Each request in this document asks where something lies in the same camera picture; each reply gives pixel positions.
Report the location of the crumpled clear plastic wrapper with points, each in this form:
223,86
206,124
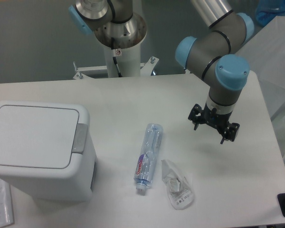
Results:
179,190

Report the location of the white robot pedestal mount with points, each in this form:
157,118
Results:
122,50

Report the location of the white trash can body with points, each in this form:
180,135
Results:
74,182

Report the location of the clear plastic water bottle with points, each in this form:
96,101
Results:
147,160

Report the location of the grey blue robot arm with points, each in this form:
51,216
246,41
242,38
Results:
212,59

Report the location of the grey lid release button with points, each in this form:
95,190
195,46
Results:
80,138

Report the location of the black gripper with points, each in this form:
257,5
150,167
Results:
228,131

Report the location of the blue water jug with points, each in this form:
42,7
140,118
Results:
267,10

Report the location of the white notebook with pen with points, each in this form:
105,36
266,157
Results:
6,209

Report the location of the white trash can lid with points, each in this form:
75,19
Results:
36,137

